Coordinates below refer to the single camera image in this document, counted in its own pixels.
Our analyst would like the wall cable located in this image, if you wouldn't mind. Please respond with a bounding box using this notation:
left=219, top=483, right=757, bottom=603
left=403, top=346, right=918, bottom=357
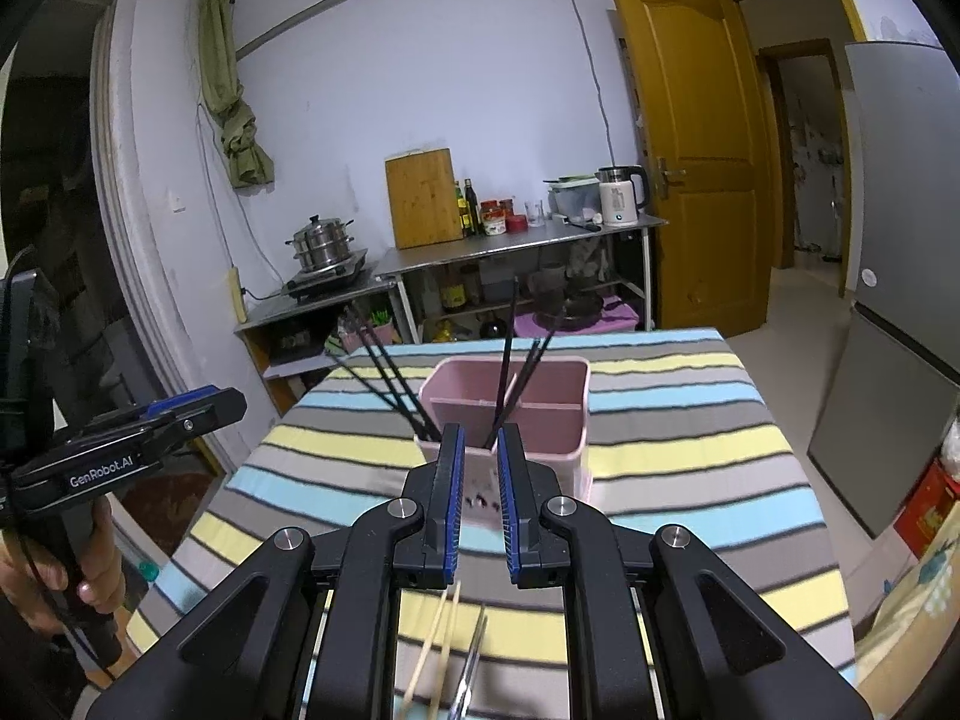
left=559, top=0, right=612, bottom=166

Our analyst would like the steel steamer pot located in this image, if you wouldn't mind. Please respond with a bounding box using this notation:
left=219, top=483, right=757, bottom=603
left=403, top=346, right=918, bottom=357
left=285, top=214, right=355, bottom=271

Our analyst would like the pink plastic utensil holder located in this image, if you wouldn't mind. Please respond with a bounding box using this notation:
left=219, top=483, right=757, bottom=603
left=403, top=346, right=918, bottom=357
left=415, top=356, right=593, bottom=533

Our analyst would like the low open shelf cabinet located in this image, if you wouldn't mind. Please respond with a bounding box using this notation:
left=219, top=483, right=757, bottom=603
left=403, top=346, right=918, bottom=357
left=232, top=274, right=398, bottom=417

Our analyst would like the bamboo cutting board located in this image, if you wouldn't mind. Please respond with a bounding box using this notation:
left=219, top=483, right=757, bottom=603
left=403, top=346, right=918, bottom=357
left=385, top=148, right=464, bottom=250

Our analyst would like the dark red patterned rug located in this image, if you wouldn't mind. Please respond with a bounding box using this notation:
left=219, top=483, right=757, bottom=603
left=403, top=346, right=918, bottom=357
left=120, top=465, right=226, bottom=541

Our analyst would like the wooden chopstick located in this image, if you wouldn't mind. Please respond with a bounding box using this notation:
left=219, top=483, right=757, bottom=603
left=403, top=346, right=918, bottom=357
left=401, top=581, right=462, bottom=717
left=427, top=589, right=460, bottom=720

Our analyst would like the person's left hand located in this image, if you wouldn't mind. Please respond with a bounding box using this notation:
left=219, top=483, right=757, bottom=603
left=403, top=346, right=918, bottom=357
left=0, top=499, right=128, bottom=635

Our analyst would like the purple basket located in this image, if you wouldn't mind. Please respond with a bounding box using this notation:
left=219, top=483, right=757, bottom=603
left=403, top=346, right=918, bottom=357
left=512, top=296, right=642, bottom=338

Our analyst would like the striped tablecloth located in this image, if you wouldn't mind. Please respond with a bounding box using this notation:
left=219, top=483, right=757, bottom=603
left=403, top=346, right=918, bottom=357
left=127, top=326, right=860, bottom=720

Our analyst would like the grey refrigerator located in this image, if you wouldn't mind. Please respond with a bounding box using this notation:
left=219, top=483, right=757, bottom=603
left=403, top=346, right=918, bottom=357
left=806, top=40, right=960, bottom=539

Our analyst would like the steel kitchen table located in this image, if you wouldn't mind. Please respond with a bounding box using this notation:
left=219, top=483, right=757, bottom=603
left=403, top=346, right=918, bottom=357
left=373, top=214, right=668, bottom=346

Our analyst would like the yellow wooden door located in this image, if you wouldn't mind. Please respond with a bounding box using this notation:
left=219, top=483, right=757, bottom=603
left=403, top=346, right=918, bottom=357
left=604, top=0, right=773, bottom=338

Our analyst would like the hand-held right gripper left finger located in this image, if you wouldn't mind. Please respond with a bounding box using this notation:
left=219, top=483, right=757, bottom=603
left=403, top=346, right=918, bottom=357
left=86, top=422, right=467, bottom=720

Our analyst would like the red cardboard box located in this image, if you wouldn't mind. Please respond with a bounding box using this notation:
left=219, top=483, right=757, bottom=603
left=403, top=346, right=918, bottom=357
left=895, top=457, right=960, bottom=560

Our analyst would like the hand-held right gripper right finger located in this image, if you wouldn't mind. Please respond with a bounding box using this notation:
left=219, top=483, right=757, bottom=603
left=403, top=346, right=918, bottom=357
left=496, top=422, right=875, bottom=720

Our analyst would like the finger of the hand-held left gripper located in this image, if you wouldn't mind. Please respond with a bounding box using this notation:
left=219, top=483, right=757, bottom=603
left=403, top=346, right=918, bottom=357
left=166, top=387, right=248, bottom=441
left=146, top=388, right=222, bottom=419

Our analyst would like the black wok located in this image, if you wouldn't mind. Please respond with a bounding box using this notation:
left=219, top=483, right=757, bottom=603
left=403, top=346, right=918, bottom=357
left=536, top=289, right=605, bottom=327

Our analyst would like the white electric kettle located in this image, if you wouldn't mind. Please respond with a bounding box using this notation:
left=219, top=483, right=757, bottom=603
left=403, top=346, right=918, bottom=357
left=596, top=165, right=652, bottom=228

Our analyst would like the induction cooker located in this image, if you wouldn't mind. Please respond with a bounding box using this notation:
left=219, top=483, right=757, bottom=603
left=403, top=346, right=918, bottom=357
left=283, top=247, right=370, bottom=299

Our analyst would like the green curtain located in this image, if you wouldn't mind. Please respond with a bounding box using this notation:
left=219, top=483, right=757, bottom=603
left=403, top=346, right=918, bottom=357
left=196, top=0, right=276, bottom=188

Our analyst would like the clear plastic storage container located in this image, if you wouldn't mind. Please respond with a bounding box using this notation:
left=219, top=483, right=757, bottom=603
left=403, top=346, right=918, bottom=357
left=544, top=176, right=605, bottom=224

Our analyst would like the pink basket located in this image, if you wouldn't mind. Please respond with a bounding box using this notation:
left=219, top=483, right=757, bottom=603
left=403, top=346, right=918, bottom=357
left=339, top=319, right=396, bottom=353

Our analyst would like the white plastic bag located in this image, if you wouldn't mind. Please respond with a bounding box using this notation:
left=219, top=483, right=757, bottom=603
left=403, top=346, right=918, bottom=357
left=939, top=416, right=960, bottom=492

